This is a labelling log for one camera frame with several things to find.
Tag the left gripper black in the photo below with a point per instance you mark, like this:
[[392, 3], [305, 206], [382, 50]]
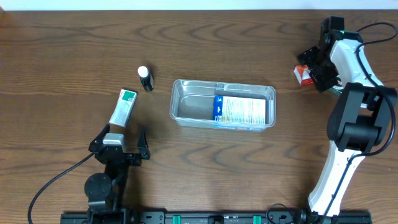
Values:
[[125, 156]]

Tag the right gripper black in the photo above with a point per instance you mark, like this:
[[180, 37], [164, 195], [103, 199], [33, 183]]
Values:
[[319, 74]]

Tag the red white medicine box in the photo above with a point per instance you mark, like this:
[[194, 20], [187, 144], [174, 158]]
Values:
[[302, 73]]

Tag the blue fever patch box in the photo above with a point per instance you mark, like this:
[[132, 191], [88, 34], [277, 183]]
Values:
[[236, 110]]

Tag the dark green square box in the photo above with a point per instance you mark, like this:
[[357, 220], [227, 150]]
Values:
[[336, 90]]

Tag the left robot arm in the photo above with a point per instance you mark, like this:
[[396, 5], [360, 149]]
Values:
[[105, 189]]

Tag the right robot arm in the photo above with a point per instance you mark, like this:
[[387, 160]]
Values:
[[362, 123]]

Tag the clear plastic container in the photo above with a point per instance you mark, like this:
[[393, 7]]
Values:
[[192, 103]]

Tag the white green medicine box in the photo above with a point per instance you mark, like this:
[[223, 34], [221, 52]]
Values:
[[123, 109]]

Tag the dark bottle white cap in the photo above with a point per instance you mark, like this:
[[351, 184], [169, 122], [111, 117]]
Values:
[[146, 77]]

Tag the black mounting rail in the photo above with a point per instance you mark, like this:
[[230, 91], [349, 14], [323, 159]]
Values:
[[273, 216]]

